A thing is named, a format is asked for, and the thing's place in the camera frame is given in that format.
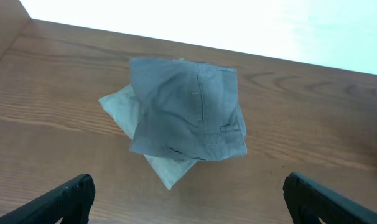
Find folded khaki shorts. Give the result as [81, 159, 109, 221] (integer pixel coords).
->
[98, 57, 198, 191]

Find grey shorts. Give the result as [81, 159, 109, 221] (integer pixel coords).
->
[129, 58, 247, 161]

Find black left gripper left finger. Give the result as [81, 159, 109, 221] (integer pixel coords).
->
[0, 174, 95, 224]

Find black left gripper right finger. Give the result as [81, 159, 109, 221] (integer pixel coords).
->
[283, 172, 377, 224]

